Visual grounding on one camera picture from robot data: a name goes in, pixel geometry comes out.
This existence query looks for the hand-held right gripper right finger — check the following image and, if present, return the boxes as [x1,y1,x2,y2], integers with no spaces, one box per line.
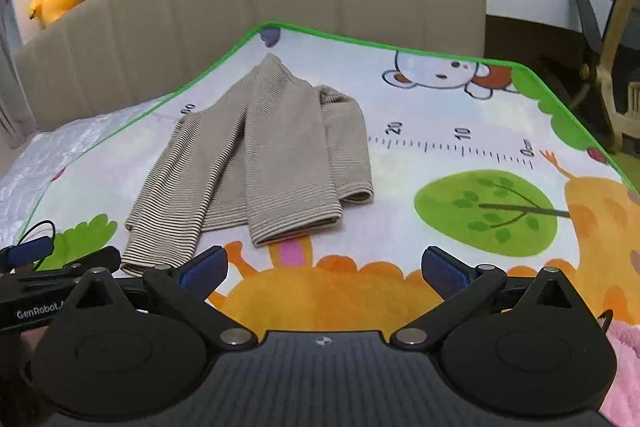
[391,247,598,350]

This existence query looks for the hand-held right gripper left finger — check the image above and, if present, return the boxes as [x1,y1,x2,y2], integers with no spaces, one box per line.
[55,246,255,349]

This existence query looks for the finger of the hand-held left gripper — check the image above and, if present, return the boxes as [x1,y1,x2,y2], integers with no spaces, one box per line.
[0,237,56,267]
[0,247,122,289]

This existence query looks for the beige striped pants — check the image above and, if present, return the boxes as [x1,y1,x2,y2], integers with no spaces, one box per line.
[120,53,375,279]

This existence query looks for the white quilted bedsheet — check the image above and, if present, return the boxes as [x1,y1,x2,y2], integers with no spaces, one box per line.
[0,99,176,248]

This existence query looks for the cartoon printed play mat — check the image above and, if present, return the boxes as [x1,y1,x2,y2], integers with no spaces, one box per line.
[12,23,640,348]

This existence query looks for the grey curtain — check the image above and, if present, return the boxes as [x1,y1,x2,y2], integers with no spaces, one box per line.
[0,0,37,148]

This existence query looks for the pink cloth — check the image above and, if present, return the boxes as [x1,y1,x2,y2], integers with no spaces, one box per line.
[602,319,640,427]

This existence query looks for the tan mesh office chair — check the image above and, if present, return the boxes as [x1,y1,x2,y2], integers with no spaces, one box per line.
[597,0,640,152]

